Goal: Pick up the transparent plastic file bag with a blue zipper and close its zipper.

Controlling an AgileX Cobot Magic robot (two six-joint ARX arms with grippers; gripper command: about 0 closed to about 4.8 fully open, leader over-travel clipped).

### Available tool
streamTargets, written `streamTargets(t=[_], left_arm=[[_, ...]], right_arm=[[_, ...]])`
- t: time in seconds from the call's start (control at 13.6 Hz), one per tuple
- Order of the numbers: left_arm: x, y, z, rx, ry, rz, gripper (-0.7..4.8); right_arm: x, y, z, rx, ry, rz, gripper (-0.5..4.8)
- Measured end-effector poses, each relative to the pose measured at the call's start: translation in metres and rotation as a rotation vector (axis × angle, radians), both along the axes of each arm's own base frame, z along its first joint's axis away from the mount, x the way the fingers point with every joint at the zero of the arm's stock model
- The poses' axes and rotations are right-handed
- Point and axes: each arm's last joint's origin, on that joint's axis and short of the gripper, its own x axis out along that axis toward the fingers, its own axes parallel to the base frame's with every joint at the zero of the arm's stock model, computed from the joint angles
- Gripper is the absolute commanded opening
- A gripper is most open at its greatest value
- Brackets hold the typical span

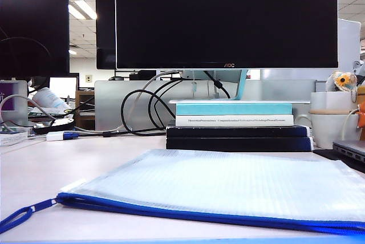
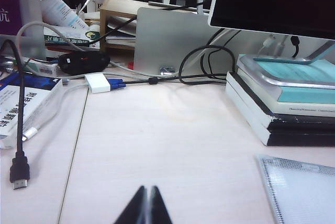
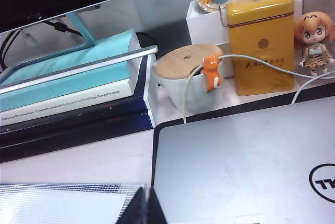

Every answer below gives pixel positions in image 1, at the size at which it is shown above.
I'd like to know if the transparent file bag blue zipper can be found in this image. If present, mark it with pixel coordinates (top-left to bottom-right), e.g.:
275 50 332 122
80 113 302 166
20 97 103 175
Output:
0 148 365 236

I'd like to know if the white book with printed spine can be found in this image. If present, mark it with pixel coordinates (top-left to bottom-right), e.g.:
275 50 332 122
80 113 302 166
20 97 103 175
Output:
175 114 295 127

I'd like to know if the teal book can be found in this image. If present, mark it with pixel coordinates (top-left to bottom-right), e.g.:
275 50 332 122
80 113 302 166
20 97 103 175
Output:
176 103 293 116

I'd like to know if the thin black book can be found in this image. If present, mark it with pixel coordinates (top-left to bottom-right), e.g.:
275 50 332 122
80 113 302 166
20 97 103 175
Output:
166 125 312 139

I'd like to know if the thick black book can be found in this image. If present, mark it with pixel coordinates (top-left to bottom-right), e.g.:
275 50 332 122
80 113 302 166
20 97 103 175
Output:
165 137 314 152

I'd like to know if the teal white monitor stand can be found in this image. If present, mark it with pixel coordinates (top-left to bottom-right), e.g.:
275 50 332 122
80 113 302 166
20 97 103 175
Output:
168 68 311 105

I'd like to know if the frosted desk partition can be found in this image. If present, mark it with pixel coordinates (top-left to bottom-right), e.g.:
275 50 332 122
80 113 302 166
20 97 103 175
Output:
94 79 318 131

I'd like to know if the brown wooden cabinet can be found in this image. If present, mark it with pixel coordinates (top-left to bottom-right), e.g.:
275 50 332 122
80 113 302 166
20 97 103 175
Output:
75 90 96 131

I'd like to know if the black AOC computer monitor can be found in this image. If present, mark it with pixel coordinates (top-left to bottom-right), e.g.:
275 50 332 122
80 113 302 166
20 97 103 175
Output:
115 0 339 70

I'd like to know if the white lit background monitor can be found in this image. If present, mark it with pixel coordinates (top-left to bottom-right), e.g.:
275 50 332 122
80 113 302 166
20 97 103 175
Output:
48 76 79 105

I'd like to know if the black round monitor base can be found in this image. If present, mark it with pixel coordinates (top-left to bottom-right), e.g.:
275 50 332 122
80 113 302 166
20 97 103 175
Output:
33 117 75 135

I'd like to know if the white adapter with blue plug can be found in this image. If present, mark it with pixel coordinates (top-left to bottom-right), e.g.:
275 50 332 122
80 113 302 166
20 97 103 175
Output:
45 131 80 142

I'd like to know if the person in white shirt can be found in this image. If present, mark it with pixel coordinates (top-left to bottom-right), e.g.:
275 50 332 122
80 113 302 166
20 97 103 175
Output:
27 76 74 113

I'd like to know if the green circuit board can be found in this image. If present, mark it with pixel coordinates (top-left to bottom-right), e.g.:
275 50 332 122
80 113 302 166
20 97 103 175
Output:
27 107 72 119

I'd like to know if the white mug with wooden band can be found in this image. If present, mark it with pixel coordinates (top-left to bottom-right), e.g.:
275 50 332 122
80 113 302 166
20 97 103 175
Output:
295 91 362 150

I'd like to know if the black desk mat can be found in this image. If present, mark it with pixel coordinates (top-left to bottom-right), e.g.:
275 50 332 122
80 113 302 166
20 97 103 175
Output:
313 148 365 174

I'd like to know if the plush toy with sunflower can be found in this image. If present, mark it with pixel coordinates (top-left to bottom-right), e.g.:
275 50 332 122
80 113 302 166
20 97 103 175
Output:
325 70 359 104

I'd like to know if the silver panel with purple label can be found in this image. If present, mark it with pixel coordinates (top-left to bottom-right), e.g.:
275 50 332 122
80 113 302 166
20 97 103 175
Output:
0 80 29 127

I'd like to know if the silver laptop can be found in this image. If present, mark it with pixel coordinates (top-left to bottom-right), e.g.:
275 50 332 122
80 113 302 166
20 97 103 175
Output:
332 140 365 162

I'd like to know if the blue and white box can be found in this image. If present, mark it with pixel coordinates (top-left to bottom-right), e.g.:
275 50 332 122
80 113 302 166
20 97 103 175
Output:
0 131 29 147

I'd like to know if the white board panel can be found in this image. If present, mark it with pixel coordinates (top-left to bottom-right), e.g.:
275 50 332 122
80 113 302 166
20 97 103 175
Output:
338 18 362 70

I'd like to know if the orange object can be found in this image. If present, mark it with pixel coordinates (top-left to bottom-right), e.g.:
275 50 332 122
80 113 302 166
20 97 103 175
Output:
356 103 365 129

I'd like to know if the grey plush toy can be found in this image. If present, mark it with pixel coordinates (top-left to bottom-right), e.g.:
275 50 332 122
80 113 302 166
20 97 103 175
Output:
352 60 365 86

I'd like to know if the black looped cable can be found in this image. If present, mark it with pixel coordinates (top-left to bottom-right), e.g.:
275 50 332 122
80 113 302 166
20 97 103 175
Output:
120 89 168 137
148 78 184 129

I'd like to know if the black monitor power cable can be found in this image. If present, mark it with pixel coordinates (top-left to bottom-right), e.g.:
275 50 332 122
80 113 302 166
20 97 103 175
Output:
203 70 232 100

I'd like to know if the grey monitor cable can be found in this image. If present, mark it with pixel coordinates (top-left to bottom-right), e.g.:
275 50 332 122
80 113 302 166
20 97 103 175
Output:
73 70 183 134

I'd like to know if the black cable with ferrite bead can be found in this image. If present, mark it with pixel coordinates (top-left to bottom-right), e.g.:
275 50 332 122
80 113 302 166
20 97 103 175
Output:
78 128 168 138

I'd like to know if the black monitor with silver frame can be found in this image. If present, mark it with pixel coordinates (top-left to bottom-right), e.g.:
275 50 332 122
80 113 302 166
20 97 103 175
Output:
95 0 117 71

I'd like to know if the thin white cable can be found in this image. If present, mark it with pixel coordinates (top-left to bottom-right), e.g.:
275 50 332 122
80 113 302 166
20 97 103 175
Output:
341 108 360 142

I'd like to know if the grey looped cable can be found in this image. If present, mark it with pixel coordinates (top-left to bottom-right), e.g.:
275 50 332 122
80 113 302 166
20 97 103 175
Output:
0 94 57 127

